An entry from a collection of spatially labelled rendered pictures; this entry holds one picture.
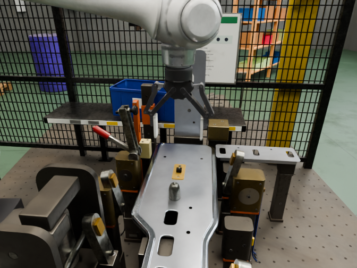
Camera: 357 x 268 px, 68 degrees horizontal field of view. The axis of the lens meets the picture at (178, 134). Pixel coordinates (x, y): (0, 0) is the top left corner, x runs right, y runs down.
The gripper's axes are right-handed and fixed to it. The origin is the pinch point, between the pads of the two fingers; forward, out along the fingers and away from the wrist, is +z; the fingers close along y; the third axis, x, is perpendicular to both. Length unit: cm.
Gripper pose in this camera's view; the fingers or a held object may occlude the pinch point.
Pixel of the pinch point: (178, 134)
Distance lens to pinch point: 78.8
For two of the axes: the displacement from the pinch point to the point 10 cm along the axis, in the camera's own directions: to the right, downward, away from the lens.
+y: 9.9, 0.5, -0.9
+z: 0.0, 9.0, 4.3
